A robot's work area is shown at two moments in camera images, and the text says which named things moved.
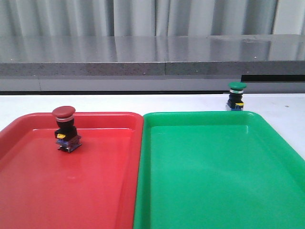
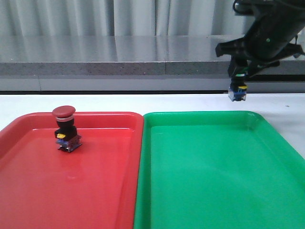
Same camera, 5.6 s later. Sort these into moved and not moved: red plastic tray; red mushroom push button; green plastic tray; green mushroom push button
Moved: green mushroom push button
Not moved: red plastic tray; red mushroom push button; green plastic tray
